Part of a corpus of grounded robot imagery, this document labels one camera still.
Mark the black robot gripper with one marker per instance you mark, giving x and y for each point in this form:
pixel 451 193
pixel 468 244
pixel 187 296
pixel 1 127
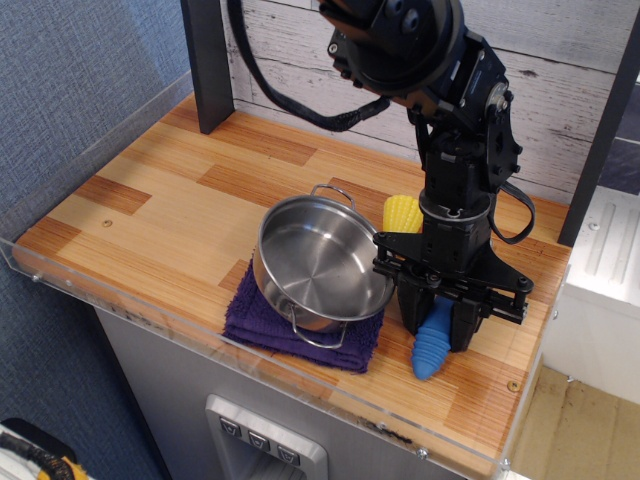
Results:
pixel 455 261

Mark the blue handled grey spatula fork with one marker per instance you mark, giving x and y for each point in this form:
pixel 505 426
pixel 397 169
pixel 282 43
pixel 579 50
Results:
pixel 433 340

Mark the stainless steel pot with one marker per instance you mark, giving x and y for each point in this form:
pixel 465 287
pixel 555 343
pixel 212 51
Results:
pixel 314 265

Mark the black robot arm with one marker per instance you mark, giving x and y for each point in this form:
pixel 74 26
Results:
pixel 421 55

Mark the yellow toy corn cob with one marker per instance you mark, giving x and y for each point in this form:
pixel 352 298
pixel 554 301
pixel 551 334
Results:
pixel 402 214

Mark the white appliance at right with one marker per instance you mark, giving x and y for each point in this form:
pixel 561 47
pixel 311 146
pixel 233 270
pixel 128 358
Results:
pixel 593 331

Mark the purple folded cloth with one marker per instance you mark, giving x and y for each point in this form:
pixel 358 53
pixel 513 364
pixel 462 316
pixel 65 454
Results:
pixel 250 320

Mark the grey cabinet with button panel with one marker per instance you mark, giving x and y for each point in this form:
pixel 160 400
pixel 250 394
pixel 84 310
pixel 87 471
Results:
pixel 214 417

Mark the yellow object bottom left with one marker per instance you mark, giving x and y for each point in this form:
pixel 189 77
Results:
pixel 61 469

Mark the black right frame post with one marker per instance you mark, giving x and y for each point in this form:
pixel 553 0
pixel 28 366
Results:
pixel 611 118

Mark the black frame post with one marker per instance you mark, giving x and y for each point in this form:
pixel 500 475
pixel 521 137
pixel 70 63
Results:
pixel 207 49
pixel 611 118

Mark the black left frame post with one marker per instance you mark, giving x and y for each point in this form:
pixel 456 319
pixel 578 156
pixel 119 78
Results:
pixel 207 49

